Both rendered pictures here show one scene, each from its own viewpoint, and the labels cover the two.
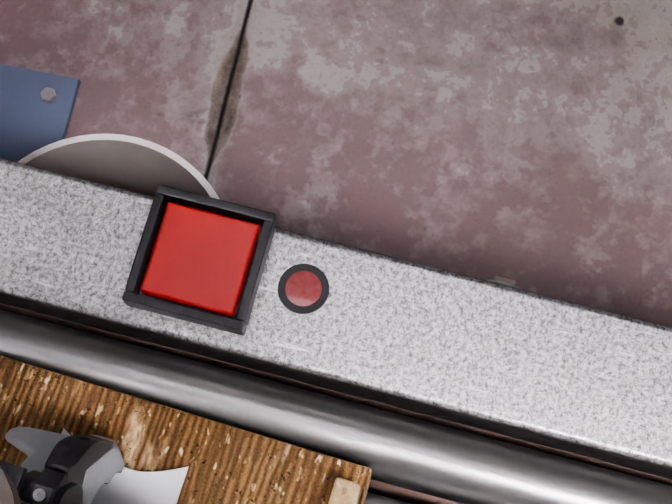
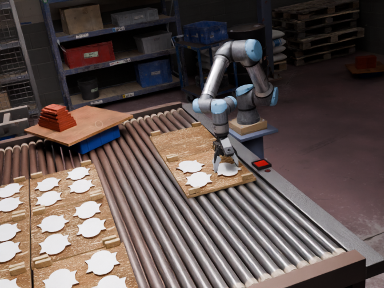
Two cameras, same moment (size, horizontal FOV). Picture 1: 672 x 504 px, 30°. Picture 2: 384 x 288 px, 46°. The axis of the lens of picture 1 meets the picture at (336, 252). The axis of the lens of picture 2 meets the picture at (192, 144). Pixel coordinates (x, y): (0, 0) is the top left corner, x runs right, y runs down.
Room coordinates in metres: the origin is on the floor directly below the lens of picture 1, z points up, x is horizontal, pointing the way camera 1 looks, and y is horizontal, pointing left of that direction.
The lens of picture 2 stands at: (-1.26, -1.40, 1.98)
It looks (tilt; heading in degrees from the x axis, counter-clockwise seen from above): 23 degrees down; 55
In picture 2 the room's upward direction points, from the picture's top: 7 degrees counter-clockwise
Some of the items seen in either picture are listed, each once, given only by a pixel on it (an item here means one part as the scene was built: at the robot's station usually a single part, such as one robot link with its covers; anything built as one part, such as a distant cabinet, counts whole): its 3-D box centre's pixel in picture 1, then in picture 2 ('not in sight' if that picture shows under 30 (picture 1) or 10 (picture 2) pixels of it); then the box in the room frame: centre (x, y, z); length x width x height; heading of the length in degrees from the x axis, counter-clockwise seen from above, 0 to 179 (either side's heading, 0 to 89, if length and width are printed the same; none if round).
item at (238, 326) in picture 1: (200, 259); (261, 164); (0.21, 0.08, 0.92); 0.08 x 0.08 x 0.02; 71
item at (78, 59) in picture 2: not in sight; (88, 52); (1.44, 4.67, 0.78); 0.66 x 0.45 x 0.28; 164
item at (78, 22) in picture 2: not in sight; (80, 18); (1.45, 4.70, 1.26); 0.49 x 0.38 x 0.34; 170
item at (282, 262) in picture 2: not in sight; (199, 168); (0.00, 0.34, 0.90); 1.95 x 0.05 x 0.05; 71
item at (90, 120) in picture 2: not in sight; (78, 123); (-0.25, 1.25, 1.03); 0.50 x 0.50 x 0.02; 10
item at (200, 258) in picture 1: (201, 260); (261, 164); (0.21, 0.08, 0.92); 0.06 x 0.06 x 0.01; 71
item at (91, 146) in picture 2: not in sight; (86, 134); (-0.24, 1.19, 0.97); 0.31 x 0.31 x 0.10; 10
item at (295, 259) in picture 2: not in sight; (208, 166); (0.05, 0.32, 0.90); 1.95 x 0.05 x 0.05; 71
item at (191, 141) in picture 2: not in sight; (185, 142); (0.13, 0.63, 0.93); 0.41 x 0.35 x 0.02; 69
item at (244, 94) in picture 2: not in sight; (246, 96); (0.61, 0.58, 1.09); 0.13 x 0.12 x 0.14; 116
